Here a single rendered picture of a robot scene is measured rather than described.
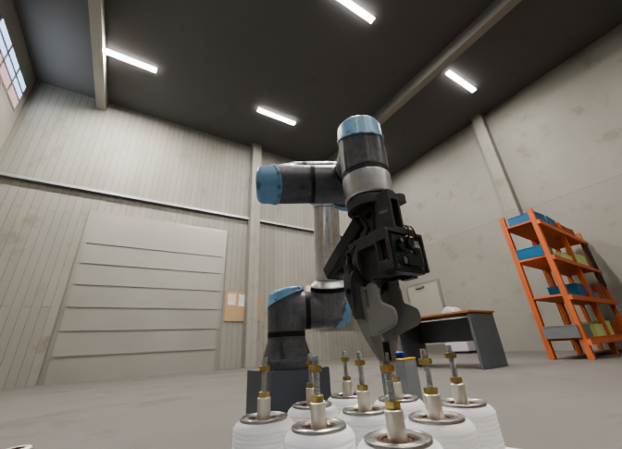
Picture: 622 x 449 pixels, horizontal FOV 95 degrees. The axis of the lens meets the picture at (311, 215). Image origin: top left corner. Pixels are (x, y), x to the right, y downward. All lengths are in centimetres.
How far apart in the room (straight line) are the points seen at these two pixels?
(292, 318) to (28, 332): 708
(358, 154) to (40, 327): 752
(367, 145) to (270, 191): 19
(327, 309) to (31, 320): 717
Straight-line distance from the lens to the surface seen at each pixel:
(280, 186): 52
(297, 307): 90
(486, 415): 60
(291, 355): 88
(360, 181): 42
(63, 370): 759
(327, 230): 90
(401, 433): 41
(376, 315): 38
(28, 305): 783
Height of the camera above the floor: 35
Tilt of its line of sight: 25 degrees up
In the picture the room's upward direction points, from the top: 3 degrees counter-clockwise
